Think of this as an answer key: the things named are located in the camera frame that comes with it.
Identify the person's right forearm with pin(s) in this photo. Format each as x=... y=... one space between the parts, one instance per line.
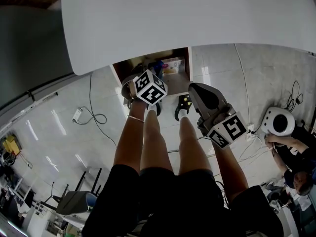
x=230 y=171

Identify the grey chair with black legs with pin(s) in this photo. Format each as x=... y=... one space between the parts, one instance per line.
x=74 y=199

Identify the person's right hand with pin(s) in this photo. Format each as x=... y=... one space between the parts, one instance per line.
x=220 y=117

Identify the person's left leg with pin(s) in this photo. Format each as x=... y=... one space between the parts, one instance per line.
x=154 y=142

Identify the white desk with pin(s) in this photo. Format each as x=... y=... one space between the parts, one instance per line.
x=172 y=16

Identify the person's leg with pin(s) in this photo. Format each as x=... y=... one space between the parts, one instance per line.
x=154 y=142
x=192 y=144

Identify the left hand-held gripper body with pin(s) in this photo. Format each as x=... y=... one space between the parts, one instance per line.
x=150 y=89

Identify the white wall-socket power strip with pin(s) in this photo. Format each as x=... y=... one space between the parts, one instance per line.
x=250 y=130

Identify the person's right leg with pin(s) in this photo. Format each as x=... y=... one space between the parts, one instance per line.
x=192 y=144

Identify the small blue item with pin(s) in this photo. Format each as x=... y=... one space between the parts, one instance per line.
x=157 y=66

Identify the grey cabinet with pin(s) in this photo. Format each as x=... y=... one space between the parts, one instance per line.
x=29 y=53

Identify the white round device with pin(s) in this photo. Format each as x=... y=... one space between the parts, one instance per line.
x=277 y=121

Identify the person's black shorts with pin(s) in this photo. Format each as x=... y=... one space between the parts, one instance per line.
x=172 y=201

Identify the person's left forearm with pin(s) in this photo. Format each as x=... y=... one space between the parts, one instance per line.
x=129 y=142

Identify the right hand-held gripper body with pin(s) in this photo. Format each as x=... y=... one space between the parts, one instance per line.
x=207 y=100

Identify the black shoe with yellow stars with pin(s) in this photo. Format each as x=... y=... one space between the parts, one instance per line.
x=182 y=102

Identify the pink and white box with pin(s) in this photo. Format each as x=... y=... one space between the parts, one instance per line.
x=174 y=65

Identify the wooden desk drawer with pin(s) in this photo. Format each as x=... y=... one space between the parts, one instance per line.
x=176 y=81

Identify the yellow boxes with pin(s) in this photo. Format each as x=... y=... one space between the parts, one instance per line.
x=11 y=144

